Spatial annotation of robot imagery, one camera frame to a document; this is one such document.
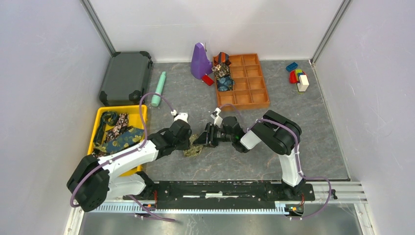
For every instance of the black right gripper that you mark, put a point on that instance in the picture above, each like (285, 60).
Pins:
(207, 138)

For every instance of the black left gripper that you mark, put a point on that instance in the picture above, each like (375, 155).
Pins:
(186, 145)

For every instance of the olive green leaf-pattern tie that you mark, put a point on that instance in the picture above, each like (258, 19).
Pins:
(194, 149)

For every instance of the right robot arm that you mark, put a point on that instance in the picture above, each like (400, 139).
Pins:
(279, 133)

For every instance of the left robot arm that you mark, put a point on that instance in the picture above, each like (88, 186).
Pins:
(97, 179)

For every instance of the mint green flashlight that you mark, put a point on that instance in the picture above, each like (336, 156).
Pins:
(156, 99)

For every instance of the blue yellow-flower tie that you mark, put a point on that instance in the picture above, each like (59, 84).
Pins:
(129, 138)

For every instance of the orange wooden compartment tray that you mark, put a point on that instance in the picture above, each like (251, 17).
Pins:
(249, 90)

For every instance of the yellow plastic bin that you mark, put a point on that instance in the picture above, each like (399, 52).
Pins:
(137, 118)

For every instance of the rolled blue paisley tie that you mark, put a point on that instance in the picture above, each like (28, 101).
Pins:
(224, 84)

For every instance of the black pink-floral tie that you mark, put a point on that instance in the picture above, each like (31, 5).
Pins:
(119, 128)

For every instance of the rolled brown floral tie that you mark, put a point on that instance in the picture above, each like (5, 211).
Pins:
(221, 70)

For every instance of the dark green striped tie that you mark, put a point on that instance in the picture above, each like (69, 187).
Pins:
(107, 118)

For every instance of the purple plastic object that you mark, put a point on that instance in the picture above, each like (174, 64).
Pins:
(200, 64)

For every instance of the rolled orange navy tie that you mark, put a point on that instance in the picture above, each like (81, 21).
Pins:
(222, 58)

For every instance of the dark grey suitcase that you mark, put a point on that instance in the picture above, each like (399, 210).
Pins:
(126, 78)

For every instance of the red toy block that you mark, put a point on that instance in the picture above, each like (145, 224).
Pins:
(293, 77)

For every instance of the white toy block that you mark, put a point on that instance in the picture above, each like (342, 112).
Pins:
(303, 83)

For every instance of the green toy block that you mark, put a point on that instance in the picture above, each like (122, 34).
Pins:
(298, 72)

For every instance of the blue toy brick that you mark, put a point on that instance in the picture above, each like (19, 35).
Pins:
(291, 67)

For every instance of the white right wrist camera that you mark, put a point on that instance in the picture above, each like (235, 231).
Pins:
(215, 115)

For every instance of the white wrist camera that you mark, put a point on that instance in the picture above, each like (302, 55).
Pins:
(183, 116)
(215, 115)

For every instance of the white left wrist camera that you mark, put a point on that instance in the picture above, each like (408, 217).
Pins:
(183, 116)

